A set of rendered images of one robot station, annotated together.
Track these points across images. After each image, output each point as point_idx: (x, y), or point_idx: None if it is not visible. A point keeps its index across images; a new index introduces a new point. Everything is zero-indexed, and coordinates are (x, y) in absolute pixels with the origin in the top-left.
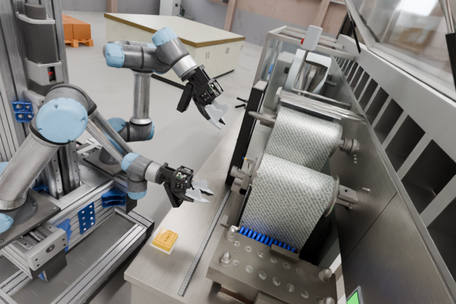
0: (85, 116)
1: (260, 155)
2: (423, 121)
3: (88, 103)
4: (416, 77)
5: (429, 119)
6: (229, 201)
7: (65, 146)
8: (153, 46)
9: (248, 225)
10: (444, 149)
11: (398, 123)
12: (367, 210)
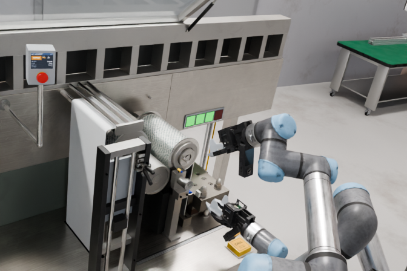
0: (335, 190)
1: (188, 143)
2: (158, 40)
3: (337, 221)
4: (111, 25)
5: (162, 37)
6: (150, 251)
7: None
8: (254, 254)
9: None
10: (181, 41)
11: (135, 54)
12: (158, 101)
